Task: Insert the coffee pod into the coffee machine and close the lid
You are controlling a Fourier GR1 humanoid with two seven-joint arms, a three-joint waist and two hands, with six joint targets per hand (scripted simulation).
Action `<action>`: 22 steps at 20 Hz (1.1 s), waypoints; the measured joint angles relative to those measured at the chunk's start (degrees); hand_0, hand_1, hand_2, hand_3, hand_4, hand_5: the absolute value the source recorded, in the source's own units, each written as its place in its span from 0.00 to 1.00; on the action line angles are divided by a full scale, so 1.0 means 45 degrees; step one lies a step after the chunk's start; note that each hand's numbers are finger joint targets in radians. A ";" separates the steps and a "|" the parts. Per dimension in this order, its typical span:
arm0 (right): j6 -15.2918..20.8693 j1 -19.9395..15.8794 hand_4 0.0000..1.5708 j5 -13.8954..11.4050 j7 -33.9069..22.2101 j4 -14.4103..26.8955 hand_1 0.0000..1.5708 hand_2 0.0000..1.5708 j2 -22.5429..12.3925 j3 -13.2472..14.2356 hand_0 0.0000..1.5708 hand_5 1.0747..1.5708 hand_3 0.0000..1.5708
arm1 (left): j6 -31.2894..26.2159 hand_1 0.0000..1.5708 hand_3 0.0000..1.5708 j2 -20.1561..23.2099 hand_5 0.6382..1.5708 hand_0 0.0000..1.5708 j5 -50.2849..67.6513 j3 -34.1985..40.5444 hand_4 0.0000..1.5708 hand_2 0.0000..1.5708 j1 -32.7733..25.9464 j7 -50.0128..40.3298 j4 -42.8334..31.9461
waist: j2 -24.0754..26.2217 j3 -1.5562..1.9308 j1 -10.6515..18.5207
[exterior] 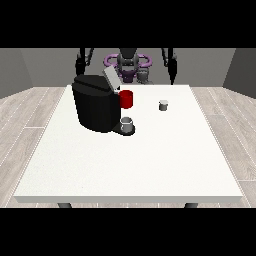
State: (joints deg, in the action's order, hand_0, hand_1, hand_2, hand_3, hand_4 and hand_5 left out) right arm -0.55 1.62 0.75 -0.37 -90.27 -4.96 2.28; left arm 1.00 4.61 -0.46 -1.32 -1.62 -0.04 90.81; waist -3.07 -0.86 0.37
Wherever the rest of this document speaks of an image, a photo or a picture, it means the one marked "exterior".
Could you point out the small grey cup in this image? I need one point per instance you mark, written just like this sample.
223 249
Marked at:
126 124

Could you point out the grey robot trunk purple rings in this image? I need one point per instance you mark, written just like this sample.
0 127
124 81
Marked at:
127 63

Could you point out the red pod holder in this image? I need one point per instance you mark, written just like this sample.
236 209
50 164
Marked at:
126 99

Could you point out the black coffee machine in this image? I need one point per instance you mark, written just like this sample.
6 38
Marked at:
95 106

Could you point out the small grey coffee pod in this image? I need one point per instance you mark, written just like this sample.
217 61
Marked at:
163 105

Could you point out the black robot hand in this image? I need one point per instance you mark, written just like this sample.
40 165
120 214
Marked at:
80 66
172 70

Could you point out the pale grey machine lid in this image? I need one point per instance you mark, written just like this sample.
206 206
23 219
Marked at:
112 78

